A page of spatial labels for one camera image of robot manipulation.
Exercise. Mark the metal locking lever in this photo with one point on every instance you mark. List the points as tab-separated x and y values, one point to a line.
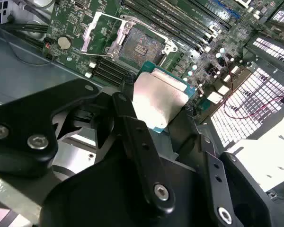
132	20

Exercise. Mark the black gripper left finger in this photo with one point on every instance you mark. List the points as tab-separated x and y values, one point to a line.
21	118

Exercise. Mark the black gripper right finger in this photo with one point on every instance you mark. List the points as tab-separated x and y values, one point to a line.
213	175

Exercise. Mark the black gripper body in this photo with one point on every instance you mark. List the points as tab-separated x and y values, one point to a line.
97	194

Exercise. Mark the silver topped CPU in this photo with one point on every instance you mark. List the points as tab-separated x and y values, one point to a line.
156	99

